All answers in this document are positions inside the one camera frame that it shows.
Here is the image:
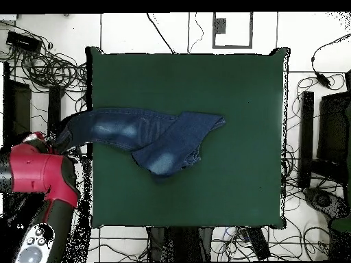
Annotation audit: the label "dark green table cloth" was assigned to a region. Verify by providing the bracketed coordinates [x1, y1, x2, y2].
[85, 46, 291, 229]

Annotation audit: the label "thick black floor cable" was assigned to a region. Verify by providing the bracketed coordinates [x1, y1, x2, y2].
[145, 12, 176, 55]

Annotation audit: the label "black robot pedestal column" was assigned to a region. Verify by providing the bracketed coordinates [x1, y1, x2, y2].
[147, 226, 214, 262]

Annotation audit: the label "small grey floor box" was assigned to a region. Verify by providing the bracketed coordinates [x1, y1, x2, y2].
[213, 17, 228, 34]

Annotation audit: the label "black metal frame stand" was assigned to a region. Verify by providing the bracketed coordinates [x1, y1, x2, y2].
[2, 62, 66, 138]
[298, 69, 351, 192]

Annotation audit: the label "grey wheeled base leg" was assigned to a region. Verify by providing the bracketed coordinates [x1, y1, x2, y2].
[302, 186, 350, 221]

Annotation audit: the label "blue denim jeans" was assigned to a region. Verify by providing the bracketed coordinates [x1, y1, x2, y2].
[53, 107, 227, 177]

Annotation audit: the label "black electronics box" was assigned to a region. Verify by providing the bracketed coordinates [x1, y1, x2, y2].
[5, 30, 43, 53]

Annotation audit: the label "long black box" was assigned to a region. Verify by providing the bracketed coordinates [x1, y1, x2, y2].
[245, 226, 271, 261]

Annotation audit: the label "thin black floor cable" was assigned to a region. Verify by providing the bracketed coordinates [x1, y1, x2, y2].
[186, 12, 205, 54]

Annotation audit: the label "black power adapter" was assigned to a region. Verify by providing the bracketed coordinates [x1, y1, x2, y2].
[314, 71, 333, 89]

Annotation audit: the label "grey square floor frame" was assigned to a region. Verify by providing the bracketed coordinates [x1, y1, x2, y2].
[211, 11, 254, 49]

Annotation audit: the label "black cable tangle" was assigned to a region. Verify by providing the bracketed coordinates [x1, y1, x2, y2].
[0, 20, 88, 94]

